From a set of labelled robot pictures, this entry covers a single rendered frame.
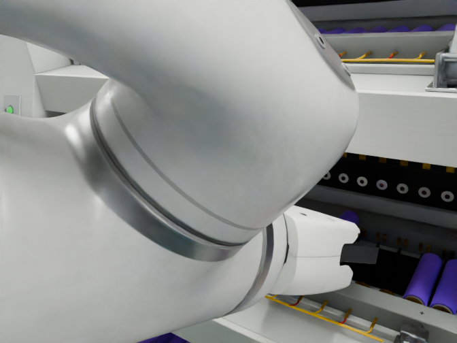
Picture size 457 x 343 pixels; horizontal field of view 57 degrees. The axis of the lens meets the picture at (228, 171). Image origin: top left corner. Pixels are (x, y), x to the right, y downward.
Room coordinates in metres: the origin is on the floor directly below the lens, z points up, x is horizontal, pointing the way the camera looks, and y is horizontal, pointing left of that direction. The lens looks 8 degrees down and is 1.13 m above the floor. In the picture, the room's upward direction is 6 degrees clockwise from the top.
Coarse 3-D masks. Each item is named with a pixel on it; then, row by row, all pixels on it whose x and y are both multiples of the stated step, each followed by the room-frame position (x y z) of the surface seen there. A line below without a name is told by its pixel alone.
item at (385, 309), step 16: (352, 288) 0.33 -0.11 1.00; (368, 288) 0.33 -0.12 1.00; (288, 304) 0.34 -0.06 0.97; (336, 304) 0.33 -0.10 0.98; (352, 304) 0.32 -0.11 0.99; (368, 304) 0.31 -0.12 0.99; (384, 304) 0.31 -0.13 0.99; (400, 304) 0.31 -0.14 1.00; (416, 304) 0.30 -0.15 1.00; (368, 320) 0.32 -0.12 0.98; (384, 320) 0.31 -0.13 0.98; (400, 320) 0.30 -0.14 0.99; (416, 320) 0.29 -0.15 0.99; (432, 320) 0.29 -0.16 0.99; (448, 320) 0.29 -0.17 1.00; (368, 336) 0.30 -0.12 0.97; (432, 336) 0.29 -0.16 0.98; (448, 336) 0.28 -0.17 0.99
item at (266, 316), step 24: (312, 192) 0.48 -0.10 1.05; (336, 192) 0.46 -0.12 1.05; (408, 216) 0.42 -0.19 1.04; (432, 216) 0.40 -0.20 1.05; (456, 216) 0.39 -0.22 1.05; (360, 240) 0.43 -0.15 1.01; (240, 312) 0.34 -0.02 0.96; (264, 312) 0.34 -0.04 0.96; (288, 312) 0.34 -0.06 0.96; (312, 312) 0.34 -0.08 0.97; (456, 312) 0.32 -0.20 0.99; (192, 336) 0.37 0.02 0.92; (216, 336) 0.34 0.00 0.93; (240, 336) 0.32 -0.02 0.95; (264, 336) 0.32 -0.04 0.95; (288, 336) 0.31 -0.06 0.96; (312, 336) 0.31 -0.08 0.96; (336, 336) 0.31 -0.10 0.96; (360, 336) 0.31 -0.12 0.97
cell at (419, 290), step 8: (424, 256) 0.37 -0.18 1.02; (432, 256) 0.36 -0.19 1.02; (424, 264) 0.35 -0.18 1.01; (432, 264) 0.35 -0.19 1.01; (440, 264) 0.36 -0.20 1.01; (416, 272) 0.35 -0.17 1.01; (424, 272) 0.34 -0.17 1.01; (432, 272) 0.35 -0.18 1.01; (416, 280) 0.34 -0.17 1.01; (424, 280) 0.33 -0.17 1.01; (432, 280) 0.34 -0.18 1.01; (408, 288) 0.33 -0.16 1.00; (416, 288) 0.33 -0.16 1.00; (424, 288) 0.33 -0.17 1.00; (432, 288) 0.33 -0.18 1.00; (408, 296) 0.32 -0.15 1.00; (416, 296) 0.32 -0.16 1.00; (424, 296) 0.32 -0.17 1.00; (424, 304) 0.32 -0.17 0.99
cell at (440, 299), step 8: (448, 264) 0.35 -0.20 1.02; (456, 264) 0.35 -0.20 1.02; (448, 272) 0.34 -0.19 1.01; (456, 272) 0.34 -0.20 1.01; (440, 280) 0.34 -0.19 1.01; (448, 280) 0.33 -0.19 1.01; (456, 280) 0.33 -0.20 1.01; (440, 288) 0.33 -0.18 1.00; (448, 288) 0.32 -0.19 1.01; (456, 288) 0.33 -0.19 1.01; (440, 296) 0.32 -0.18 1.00; (448, 296) 0.32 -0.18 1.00; (456, 296) 0.32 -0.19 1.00; (432, 304) 0.31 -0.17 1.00; (440, 304) 0.31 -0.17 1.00; (448, 304) 0.31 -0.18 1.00; (456, 304) 0.31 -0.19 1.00
